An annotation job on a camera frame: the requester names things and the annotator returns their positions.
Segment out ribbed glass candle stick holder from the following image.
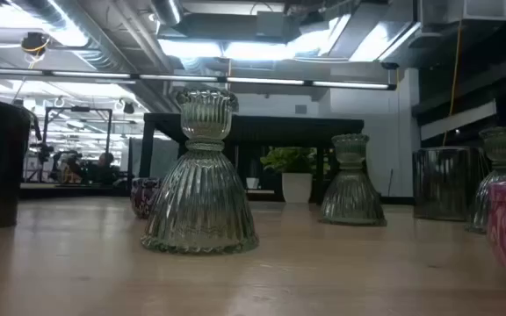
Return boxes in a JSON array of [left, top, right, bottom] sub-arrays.
[[321, 133, 387, 227], [141, 89, 260, 255], [466, 126, 506, 233]]

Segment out blue patterned candle tin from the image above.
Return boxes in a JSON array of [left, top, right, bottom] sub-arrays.
[[129, 176, 163, 219]]

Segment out silver ribbed candle jar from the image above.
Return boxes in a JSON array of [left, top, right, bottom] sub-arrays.
[[412, 147, 485, 222]]

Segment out black perforated metal shelf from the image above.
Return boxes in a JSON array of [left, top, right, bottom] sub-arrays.
[[138, 112, 365, 207]]

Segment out green plant in white pot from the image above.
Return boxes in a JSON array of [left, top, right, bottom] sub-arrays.
[[260, 147, 331, 205]]

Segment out person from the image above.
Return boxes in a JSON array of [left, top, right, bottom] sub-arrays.
[[54, 151, 85, 184], [86, 152, 121, 185]]

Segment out black round ceiling device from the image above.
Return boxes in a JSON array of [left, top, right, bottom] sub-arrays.
[[19, 31, 52, 57]]

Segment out LED light bar rail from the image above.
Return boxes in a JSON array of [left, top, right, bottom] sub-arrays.
[[0, 66, 398, 91]]

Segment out silver ventilation duct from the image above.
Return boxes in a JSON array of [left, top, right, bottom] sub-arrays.
[[149, 0, 184, 26]]

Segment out black background station frame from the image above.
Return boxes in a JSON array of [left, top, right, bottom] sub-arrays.
[[41, 106, 113, 183]]

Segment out yellow power cable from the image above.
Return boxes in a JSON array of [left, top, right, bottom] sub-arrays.
[[442, 19, 464, 148]]

